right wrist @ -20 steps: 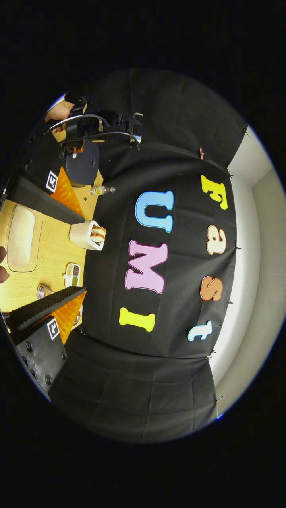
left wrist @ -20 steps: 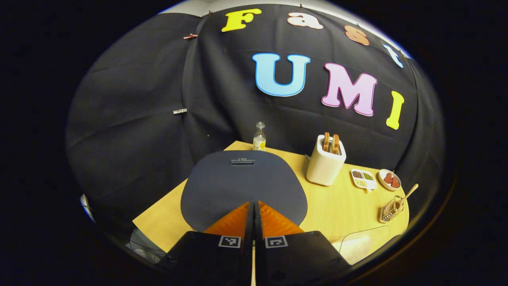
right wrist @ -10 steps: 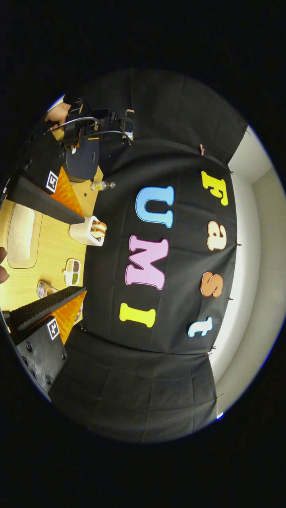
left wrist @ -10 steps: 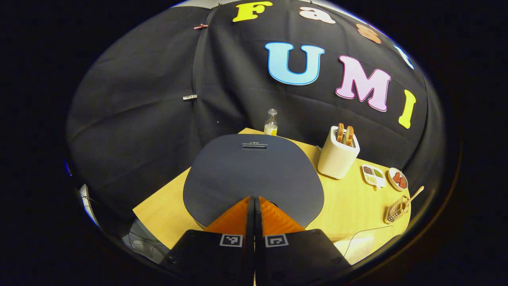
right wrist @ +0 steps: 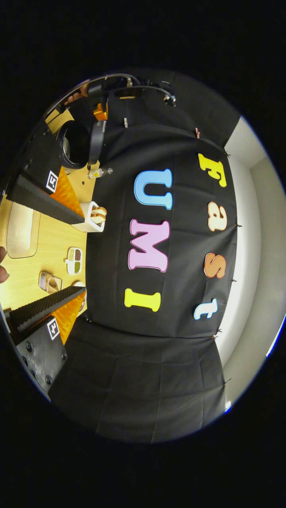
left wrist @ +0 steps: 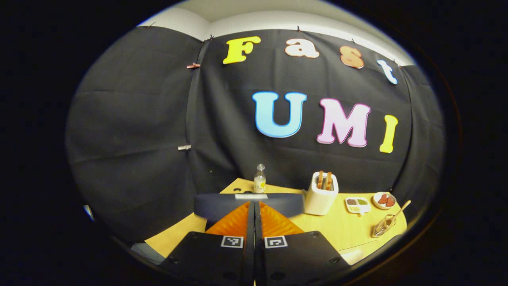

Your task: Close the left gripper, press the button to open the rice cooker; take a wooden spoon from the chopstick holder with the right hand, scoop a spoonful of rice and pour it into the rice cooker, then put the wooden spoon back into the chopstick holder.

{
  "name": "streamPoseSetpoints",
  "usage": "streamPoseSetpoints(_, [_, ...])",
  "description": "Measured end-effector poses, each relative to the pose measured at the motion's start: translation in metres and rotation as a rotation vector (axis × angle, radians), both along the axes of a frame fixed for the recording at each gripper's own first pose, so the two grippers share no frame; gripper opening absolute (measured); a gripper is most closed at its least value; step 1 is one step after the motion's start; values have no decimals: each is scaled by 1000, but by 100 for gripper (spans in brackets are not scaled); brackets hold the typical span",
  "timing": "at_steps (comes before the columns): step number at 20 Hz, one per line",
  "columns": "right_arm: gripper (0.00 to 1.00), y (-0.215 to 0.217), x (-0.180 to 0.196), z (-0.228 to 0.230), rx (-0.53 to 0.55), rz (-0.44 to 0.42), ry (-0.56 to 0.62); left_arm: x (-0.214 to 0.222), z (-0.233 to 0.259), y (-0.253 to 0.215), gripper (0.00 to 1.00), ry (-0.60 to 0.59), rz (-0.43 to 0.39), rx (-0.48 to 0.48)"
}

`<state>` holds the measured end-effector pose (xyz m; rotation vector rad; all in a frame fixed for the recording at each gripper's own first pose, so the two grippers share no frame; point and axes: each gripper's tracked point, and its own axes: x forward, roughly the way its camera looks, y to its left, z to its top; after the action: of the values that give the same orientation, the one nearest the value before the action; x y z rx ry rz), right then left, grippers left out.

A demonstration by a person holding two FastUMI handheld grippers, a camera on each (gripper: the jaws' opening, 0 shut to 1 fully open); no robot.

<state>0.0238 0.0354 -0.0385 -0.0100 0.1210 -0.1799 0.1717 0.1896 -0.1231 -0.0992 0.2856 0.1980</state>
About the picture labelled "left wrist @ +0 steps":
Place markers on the red meat slice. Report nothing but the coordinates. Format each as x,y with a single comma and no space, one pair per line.
382,199
390,201

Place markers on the dark blue rice cooker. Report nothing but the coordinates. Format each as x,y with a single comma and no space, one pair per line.
214,206

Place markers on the white divided bean dish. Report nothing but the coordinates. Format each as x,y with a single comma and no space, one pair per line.
357,204

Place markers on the white toaster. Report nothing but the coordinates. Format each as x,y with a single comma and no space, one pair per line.
319,200

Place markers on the black backdrop cloth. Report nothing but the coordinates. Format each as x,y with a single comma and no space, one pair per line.
139,119

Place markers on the small clear glass bottle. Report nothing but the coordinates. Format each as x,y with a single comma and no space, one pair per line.
259,182

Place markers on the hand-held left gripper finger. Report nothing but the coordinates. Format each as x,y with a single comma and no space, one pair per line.
250,246
258,250

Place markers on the round white plate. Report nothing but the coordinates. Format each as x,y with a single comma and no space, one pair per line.
381,205

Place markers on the toast slice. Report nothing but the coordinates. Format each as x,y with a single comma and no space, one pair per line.
328,180
320,179

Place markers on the white clothes peg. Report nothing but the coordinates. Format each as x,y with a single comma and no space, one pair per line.
184,147

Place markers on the red clothes peg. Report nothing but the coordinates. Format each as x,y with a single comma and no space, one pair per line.
193,65

